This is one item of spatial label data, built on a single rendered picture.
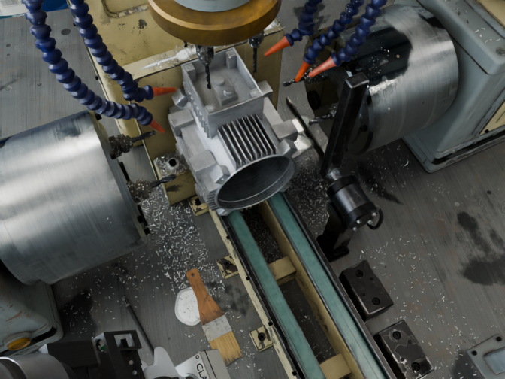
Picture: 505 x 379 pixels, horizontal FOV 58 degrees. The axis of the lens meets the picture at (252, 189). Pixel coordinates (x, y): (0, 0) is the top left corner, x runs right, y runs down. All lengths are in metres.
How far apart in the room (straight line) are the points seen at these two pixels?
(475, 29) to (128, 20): 0.61
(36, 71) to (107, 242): 0.75
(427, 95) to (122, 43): 0.56
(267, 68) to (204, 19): 0.34
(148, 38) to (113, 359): 0.59
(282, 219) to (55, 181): 0.42
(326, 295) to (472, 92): 0.46
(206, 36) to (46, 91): 0.79
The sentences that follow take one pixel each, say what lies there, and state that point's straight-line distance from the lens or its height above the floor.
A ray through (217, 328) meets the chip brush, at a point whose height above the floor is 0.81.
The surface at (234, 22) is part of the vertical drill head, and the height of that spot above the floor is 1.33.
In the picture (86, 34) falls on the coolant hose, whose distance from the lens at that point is 0.63.
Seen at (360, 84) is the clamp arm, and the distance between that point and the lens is 0.65.
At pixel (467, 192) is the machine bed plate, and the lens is 1.16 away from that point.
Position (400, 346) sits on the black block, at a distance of 0.92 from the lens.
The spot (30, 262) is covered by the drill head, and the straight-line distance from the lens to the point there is 0.74.
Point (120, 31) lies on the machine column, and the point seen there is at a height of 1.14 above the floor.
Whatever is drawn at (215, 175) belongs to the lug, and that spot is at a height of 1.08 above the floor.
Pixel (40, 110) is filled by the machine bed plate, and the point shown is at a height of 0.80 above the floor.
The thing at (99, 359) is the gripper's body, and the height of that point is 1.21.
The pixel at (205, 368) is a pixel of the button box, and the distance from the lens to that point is 0.65.
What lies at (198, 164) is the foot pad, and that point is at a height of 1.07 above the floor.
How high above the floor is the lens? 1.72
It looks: 61 degrees down
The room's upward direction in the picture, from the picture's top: 1 degrees clockwise
